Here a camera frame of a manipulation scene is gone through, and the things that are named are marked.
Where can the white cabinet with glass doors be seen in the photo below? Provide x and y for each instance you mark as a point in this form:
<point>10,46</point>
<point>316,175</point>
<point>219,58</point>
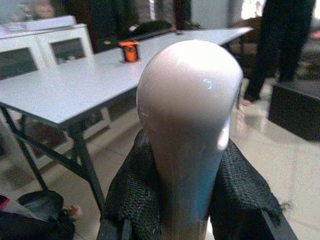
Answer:
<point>42,35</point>

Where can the person in black trousers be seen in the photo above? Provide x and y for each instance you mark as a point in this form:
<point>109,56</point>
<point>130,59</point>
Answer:
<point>275,37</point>

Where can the black box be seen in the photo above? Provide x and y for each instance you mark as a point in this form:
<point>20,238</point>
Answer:
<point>295,112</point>

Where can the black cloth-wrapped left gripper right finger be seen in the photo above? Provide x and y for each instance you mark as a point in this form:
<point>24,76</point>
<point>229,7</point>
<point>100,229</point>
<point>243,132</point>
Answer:
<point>245,200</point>

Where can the black floor bag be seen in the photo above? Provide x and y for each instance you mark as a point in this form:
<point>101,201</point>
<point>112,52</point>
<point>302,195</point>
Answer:
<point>30,225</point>

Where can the crumpled wrapper trash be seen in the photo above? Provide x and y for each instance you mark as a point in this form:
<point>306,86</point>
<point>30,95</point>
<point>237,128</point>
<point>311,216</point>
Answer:
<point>73,212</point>

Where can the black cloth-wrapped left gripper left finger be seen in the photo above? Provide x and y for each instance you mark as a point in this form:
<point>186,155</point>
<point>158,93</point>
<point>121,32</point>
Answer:
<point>135,195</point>

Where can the orange spool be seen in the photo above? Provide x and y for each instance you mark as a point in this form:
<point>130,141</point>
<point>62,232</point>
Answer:
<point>129,51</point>

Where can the white folding table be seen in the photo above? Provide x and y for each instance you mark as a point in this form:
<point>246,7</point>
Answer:
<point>62,87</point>

